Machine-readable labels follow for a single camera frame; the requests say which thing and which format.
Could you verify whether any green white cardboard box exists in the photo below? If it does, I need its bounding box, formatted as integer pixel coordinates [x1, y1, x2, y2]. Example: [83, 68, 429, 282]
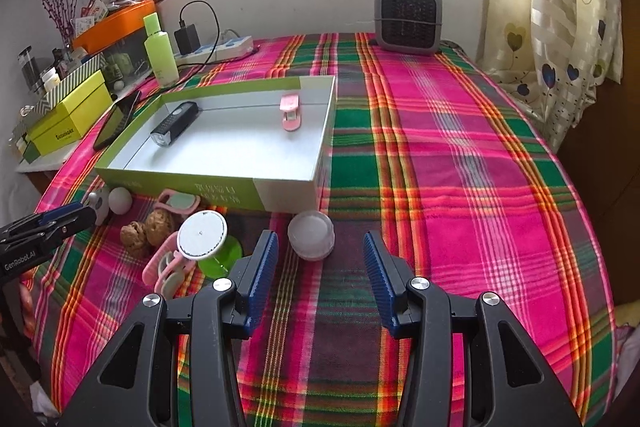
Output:
[94, 76, 337, 214]

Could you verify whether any brown walnut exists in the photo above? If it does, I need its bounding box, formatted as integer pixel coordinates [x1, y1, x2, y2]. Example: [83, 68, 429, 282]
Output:
[145, 208, 177, 245]
[120, 221, 151, 258]

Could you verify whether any black smartphone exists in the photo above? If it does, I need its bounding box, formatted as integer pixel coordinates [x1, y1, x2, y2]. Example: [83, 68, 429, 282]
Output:
[93, 90, 142, 152]

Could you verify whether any yellow green cardboard box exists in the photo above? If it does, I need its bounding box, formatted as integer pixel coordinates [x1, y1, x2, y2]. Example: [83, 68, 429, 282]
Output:
[26, 82, 113, 158]

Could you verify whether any black charger cable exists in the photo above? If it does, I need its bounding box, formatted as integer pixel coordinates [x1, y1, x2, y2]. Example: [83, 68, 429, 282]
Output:
[165, 0, 261, 80]

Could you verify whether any clear plastic container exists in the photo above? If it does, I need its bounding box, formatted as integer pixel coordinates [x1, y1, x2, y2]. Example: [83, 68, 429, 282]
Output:
[100, 32, 151, 78]

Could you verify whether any white black round gadget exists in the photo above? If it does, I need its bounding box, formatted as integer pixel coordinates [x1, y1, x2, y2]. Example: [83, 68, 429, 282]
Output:
[82, 187, 111, 226]

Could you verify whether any pink green clip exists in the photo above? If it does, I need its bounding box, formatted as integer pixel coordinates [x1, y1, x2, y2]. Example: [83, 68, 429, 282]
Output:
[152, 189, 201, 215]

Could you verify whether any green white mushroom gadget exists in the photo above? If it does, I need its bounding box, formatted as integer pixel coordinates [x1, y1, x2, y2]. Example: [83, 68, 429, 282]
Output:
[177, 210, 243, 278]

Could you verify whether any pink looped plastic clip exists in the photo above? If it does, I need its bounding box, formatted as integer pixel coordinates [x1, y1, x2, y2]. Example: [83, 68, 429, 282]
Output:
[142, 232, 198, 295]

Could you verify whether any grey portable heater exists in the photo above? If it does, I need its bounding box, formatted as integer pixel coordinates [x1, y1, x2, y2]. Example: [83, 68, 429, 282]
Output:
[374, 0, 442, 54]

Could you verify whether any heart print curtain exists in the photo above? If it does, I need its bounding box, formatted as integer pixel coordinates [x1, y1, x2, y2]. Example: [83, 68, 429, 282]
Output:
[480, 0, 631, 152]

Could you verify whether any pale patterned cloth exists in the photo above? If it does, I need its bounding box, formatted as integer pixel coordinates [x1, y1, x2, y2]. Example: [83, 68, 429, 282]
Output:
[612, 302, 640, 358]

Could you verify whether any black charger plug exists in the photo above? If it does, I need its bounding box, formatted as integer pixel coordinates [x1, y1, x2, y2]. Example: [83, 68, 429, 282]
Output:
[174, 25, 202, 56]

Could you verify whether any grey white striped box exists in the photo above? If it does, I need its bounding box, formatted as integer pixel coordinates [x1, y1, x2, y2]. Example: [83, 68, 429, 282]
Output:
[37, 55, 108, 108]

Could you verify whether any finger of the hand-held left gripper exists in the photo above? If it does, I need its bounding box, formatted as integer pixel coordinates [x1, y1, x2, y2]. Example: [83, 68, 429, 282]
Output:
[0, 201, 85, 240]
[0, 208, 97, 258]

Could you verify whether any brown wooden cabinet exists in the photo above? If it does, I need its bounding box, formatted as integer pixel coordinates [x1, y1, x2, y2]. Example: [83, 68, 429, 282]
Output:
[560, 77, 640, 258]

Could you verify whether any white round knob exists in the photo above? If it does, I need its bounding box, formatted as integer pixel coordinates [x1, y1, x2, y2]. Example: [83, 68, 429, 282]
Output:
[108, 187, 133, 214]

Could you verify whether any white blue power strip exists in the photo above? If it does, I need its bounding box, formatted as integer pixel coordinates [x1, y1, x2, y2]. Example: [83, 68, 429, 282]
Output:
[175, 35, 254, 64]

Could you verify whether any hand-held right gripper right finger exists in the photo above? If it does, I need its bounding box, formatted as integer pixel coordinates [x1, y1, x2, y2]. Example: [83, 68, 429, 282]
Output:
[362, 230, 583, 427]

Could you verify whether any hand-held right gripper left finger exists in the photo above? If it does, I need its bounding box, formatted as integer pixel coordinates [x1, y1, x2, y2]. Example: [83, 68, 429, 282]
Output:
[60, 229, 279, 427]

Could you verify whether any dark lidded glass jar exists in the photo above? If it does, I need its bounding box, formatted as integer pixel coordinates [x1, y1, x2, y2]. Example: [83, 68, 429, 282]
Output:
[20, 47, 43, 95]

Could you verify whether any pile of small packets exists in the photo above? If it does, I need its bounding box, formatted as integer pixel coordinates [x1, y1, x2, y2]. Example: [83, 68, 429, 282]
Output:
[75, 0, 108, 32]

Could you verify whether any pink green plaid blanket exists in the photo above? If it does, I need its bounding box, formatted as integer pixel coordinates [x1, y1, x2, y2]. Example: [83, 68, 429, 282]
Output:
[22, 32, 618, 427]

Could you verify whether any translucent round jar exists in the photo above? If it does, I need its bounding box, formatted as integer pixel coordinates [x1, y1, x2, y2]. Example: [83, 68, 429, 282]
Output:
[287, 210, 335, 262]

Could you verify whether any orange plastic bin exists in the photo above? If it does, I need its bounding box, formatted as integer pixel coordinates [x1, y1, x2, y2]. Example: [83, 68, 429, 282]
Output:
[72, 0, 158, 55]

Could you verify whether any light green bottle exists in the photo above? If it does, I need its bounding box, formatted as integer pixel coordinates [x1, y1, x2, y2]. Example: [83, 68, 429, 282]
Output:
[143, 13, 179, 88]

